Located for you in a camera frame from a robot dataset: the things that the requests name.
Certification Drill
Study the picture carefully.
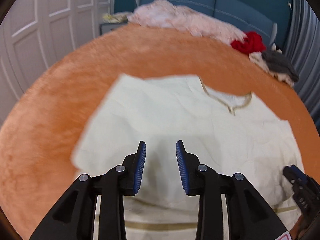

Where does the cream quilted jacket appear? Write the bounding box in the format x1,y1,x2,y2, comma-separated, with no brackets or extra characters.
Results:
72,75,303,239

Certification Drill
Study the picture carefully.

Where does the orange plush bedspread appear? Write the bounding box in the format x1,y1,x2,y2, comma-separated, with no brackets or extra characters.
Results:
1,24,319,239

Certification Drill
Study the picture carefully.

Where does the dark grey knit garment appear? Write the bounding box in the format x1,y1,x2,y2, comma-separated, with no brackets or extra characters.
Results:
261,50,299,83

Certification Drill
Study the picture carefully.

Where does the grey pleated curtain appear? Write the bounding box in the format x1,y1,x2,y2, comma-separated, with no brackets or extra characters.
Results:
284,0,319,128

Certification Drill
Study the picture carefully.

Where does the cream white garment pile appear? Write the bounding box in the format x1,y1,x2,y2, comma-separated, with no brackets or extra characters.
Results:
249,43,295,88

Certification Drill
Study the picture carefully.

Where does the red garment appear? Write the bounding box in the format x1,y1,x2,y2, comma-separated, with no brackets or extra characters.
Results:
231,31,267,55

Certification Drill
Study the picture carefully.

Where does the bedside table with clutter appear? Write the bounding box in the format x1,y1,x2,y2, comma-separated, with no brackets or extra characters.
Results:
99,11,132,36

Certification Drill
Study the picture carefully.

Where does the white panelled wardrobe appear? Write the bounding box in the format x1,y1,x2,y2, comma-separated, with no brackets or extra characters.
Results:
1,0,114,122

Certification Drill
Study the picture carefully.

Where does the pink fluffy blanket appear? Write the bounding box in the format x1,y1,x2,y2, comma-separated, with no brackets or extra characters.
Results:
127,0,247,45

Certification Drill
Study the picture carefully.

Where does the blue upholstered headboard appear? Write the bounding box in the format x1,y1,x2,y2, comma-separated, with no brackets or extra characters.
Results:
135,0,293,48

